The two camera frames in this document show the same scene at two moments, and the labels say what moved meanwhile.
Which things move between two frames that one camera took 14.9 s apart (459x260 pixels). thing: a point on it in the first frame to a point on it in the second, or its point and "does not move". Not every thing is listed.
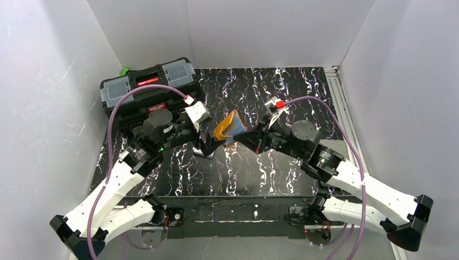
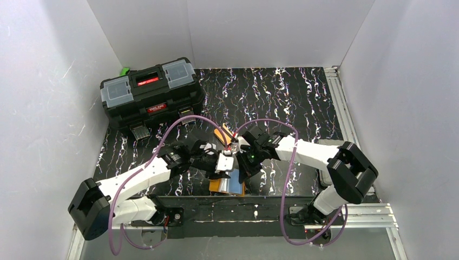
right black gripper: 260,135 to 245,160
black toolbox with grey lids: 132,109 does not move
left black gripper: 201,135 to 208,162
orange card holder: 230,127 to 228,186
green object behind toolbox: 124,72 does not move
